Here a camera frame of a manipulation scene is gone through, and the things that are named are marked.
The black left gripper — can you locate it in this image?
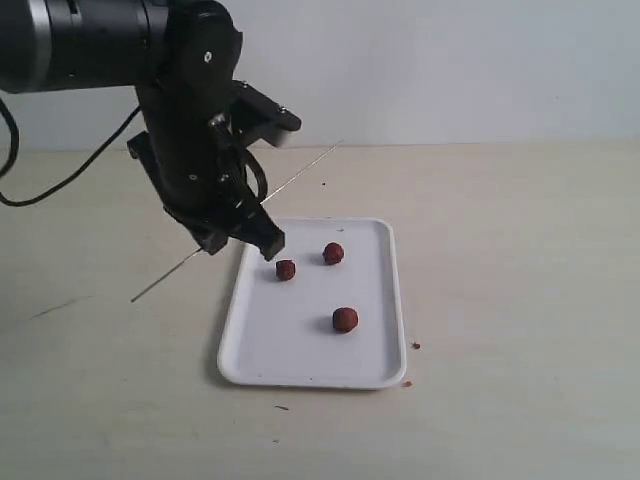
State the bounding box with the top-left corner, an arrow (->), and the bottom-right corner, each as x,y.
128,81 -> 285,261

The brown meatball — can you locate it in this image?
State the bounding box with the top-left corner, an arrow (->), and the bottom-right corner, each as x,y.
322,242 -> 345,265
276,259 -> 296,281
332,307 -> 359,333

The brown meatball top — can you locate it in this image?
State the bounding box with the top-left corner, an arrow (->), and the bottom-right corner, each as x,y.
322,242 -> 345,265

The thin metal skewer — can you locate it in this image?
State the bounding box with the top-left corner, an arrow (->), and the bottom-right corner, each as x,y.
130,139 -> 344,303

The brown meatball bottom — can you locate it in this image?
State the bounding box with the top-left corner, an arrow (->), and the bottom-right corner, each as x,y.
332,307 -> 359,333

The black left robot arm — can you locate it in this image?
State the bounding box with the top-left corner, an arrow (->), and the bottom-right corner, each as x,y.
1,1 -> 301,259

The white rectangular plastic tray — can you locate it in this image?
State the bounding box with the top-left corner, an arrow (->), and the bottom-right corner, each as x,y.
217,217 -> 407,390

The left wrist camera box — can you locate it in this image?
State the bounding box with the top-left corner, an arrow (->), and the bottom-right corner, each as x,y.
230,80 -> 302,147

